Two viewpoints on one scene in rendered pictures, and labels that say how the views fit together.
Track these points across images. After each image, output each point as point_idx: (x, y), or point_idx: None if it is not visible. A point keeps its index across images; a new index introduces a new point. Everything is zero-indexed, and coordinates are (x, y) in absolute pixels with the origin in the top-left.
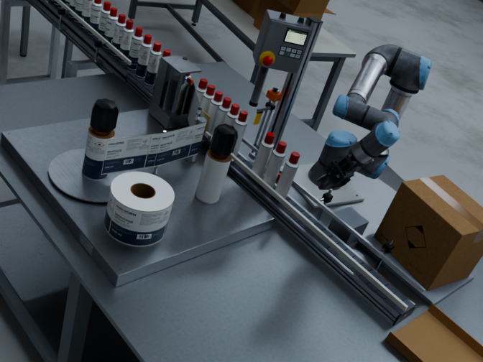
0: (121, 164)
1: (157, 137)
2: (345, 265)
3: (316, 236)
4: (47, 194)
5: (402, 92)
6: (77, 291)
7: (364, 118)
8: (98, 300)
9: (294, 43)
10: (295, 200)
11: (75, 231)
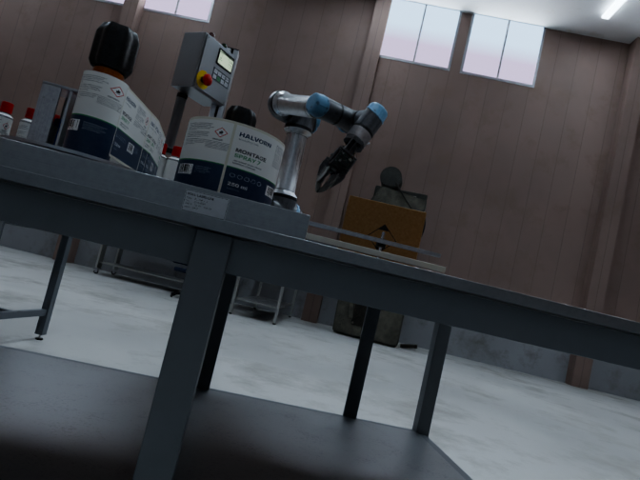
0: (125, 149)
1: (153, 123)
2: None
3: None
4: (52, 161)
5: (305, 130)
6: (215, 294)
7: (343, 110)
8: (320, 244)
9: (224, 68)
10: None
11: (164, 196)
